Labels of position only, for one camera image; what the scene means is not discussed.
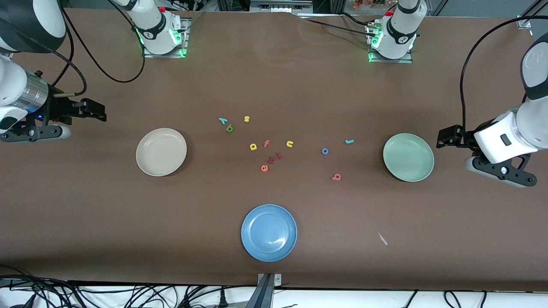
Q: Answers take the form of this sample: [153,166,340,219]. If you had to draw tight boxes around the pale green round plate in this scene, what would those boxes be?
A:
[383,133,435,183]

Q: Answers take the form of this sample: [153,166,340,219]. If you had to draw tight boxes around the beige brown round plate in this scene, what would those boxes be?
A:
[136,128,188,177]

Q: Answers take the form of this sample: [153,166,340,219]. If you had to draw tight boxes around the brown table cover sheet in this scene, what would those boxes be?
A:
[0,8,548,292]

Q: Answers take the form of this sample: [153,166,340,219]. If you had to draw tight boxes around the orange artificial flowers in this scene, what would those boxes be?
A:
[353,0,387,10]

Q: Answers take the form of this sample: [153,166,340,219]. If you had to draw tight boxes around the blue round plate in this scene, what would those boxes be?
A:
[241,204,298,262]

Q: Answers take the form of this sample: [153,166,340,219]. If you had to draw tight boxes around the grey power strip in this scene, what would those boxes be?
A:
[250,0,314,12]

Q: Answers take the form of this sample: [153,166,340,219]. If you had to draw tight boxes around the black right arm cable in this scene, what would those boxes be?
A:
[43,0,147,97]

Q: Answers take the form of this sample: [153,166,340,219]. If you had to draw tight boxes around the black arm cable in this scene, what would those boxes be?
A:
[43,0,147,97]
[459,16,548,129]

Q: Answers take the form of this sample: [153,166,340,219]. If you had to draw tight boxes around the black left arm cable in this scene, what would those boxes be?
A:
[459,16,548,129]

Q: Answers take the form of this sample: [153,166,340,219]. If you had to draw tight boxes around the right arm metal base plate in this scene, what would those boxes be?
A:
[143,17,190,59]

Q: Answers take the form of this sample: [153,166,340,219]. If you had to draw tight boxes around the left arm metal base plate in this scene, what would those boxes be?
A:
[367,21,414,64]

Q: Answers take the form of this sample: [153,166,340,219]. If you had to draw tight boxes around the black cable tangle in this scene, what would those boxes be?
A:
[169,0,204,12]

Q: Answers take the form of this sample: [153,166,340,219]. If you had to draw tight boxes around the aluminium frame rail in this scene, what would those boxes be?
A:
[516,0,548,22]

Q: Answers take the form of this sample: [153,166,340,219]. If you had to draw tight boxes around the black base cable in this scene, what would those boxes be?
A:
[339,12,379,25]
[300,18,371,33]

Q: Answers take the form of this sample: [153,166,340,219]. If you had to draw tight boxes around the aluminium camera post bracket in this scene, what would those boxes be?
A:
[246,273,283,308]

